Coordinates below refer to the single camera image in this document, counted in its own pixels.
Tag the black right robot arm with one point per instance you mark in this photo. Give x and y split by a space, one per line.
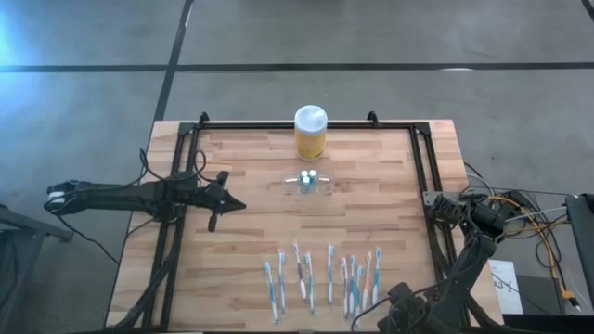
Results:
464 273

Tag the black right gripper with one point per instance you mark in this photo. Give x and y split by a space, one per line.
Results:
408 315

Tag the clear acrylic organizer box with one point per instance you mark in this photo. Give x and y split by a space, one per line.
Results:
290 188

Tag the black equipment case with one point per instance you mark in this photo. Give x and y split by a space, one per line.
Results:
582 241

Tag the purple toothbrush in clear wrapper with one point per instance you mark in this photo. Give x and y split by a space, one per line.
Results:
300 273

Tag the black aluminium table frame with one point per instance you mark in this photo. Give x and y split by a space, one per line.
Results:
255 125

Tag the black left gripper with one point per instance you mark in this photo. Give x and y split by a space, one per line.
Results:
214 199

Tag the yellow wipes canister white lid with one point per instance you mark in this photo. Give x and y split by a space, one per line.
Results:
311 139

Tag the white paper sheet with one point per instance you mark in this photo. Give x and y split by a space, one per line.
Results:
506 287

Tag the black side stand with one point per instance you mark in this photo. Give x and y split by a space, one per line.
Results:
18 217

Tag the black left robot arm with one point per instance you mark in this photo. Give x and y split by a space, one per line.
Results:
116 197

